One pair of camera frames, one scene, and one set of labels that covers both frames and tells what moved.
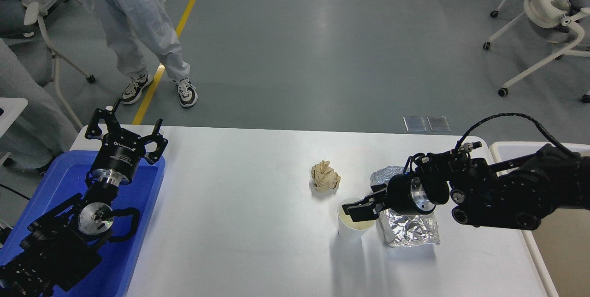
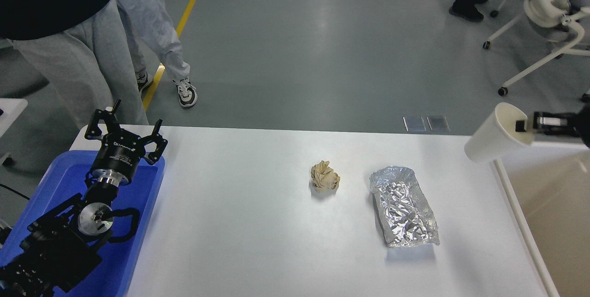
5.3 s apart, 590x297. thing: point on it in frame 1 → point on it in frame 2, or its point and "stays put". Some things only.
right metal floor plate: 438,123 stays put
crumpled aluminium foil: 401,229 stays put
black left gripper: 121,150 stays put
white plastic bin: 561,244 stays put
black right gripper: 405,196 → 577,124
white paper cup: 350,230 → 506,128
